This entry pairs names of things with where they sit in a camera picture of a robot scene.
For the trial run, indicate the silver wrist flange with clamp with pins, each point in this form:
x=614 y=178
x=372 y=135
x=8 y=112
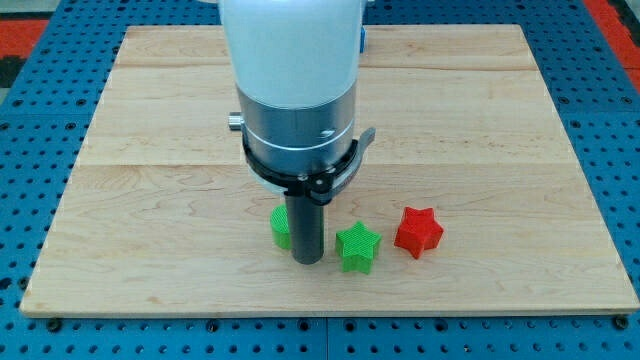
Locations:
x=307 y=152

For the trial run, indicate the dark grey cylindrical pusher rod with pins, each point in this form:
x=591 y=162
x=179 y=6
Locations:
x=306 y=229

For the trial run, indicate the green circle block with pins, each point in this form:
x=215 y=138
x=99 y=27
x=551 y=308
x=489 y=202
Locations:
x=280 y=228

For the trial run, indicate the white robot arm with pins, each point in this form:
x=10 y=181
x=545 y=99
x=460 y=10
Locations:
x=296 y=66

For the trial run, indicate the green star block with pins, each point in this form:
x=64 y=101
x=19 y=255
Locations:
x=358 y=247

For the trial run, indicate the red star block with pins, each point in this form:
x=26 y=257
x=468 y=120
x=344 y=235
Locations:
x=418 y=231

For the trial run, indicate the wooden board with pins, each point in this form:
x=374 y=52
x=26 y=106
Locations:
x=161 y=217

